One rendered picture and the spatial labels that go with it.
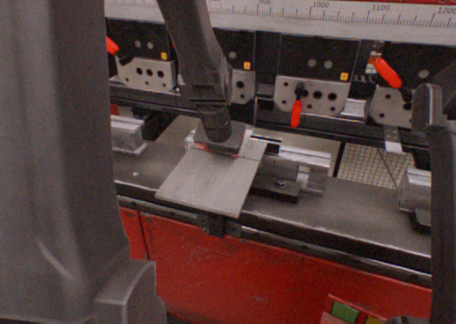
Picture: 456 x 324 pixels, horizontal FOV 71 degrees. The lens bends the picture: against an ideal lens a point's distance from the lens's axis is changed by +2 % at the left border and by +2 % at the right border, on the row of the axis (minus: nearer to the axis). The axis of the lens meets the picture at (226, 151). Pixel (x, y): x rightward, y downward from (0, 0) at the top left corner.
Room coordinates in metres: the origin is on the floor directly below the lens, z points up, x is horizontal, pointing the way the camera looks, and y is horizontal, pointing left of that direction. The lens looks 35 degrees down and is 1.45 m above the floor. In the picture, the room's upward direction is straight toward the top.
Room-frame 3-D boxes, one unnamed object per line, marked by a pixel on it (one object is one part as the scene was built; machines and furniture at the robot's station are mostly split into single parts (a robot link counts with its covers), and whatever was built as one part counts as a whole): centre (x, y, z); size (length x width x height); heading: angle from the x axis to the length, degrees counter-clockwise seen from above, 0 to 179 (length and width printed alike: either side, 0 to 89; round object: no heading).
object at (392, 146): (0.75, -0.45, 1.01); 0.26 x 0.12 x 0.05; 162
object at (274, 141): (0.71, -0.05, 0.98); 0.20 x 0.03 x 0.03; 72
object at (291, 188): (0.65, -0.05, 0.89); 0.30 x 0.05 x 0.03; 72
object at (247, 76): (0.72, 0.00, 1.20); 0.15 x 0.09 x 0.17; 72
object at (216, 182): (0.58, 0.02, 1.00); 0.26 x 0.18 x 0.01; 162
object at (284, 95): (0.66, -0.19, 1.20); 0.15 x 0.09 x 0.17; 72
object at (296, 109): (0.61, -0.15, 1.14); 0.04 x 0.02 x 0.10; 162
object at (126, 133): (0.89, 0.50, 0.92); 0.50 x 0.06 x 0.10; 72
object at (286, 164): (0.70, -0.08, 0.92); 0.39 x 0.06 x 0.10; 72
